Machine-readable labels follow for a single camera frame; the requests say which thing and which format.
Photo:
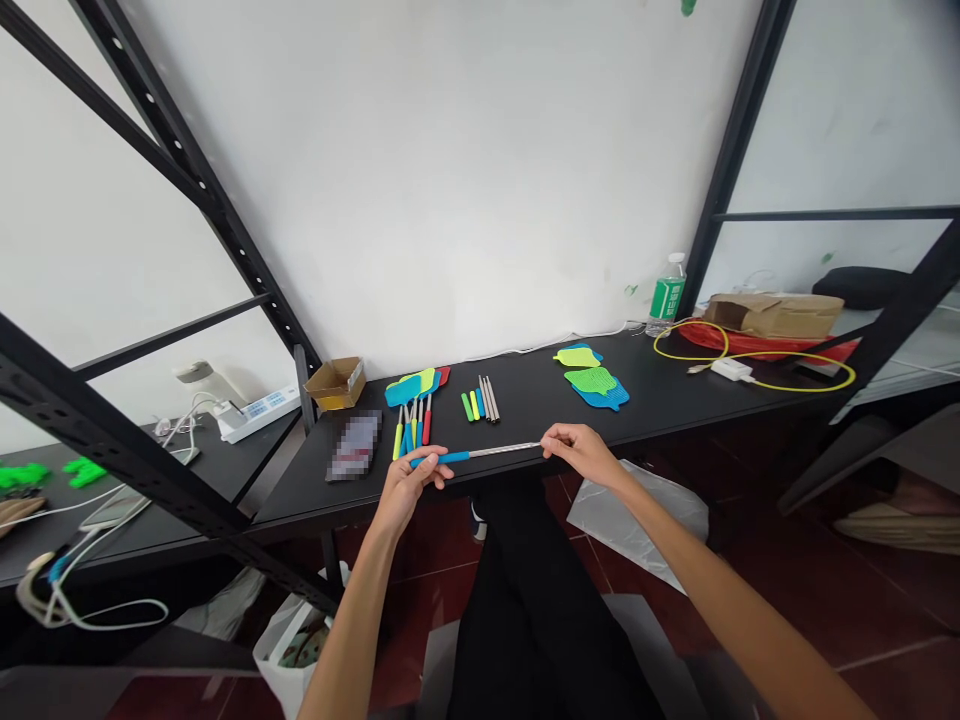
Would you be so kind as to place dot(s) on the person's right hand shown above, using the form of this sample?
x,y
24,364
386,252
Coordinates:
x,y
589,454

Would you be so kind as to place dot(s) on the person's left hand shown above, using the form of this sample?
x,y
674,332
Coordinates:
x,y
401,487

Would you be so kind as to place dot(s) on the telescopic metal rod blue grip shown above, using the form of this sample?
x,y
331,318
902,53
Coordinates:
x,y
487,452

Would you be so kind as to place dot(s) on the flat rectangular packet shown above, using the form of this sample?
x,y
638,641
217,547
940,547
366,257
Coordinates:
x,y
354,448

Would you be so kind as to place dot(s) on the blue swatter head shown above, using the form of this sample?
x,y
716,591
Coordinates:
x,y
613,394

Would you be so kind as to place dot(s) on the green swatter head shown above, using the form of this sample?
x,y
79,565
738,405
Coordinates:
x,y
586,380

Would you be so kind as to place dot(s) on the yellow swatter head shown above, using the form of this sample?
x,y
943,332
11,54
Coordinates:
x,y
574,355

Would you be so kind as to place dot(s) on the green foam grip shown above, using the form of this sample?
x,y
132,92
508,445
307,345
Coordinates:
x,y
466,406

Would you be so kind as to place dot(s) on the bare metal rod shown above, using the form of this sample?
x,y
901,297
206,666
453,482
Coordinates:
x,y
496,401
490,401
484,401

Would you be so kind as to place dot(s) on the blue foam grip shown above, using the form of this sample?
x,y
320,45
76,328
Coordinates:
x,y
478,403

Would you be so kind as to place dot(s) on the small open cardboard box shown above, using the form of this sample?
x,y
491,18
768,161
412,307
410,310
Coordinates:
x,y
335,384

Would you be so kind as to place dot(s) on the person's legs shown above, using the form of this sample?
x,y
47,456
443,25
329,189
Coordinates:
x,y
540,600

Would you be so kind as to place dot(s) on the white power strip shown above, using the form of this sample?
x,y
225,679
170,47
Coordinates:
x,y
259,416

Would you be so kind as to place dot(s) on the white charger block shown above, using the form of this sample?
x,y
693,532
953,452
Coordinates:
x,y
731,371

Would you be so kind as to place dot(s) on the green label water bottle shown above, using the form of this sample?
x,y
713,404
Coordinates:
x,y
664,300

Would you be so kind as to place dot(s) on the white shopping bag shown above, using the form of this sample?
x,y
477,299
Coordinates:
x,y
289,652

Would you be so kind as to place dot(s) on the red plastic bag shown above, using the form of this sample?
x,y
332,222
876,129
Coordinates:
x,y
757,345

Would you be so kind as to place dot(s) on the white tumbler with lid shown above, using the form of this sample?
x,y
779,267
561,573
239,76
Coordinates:
x,y
206,382

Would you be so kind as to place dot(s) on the brown paper bag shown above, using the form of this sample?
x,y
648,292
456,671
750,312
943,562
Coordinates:
x,y
780,315

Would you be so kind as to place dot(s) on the black cushion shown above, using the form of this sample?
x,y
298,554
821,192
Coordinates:
x,y
859,289

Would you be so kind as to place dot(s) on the pile of green plastic pieces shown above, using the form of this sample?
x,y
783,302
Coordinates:
x,y
45,474

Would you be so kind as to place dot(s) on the black metal shelf frame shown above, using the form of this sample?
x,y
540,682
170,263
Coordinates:
x,y
187,180
739,120

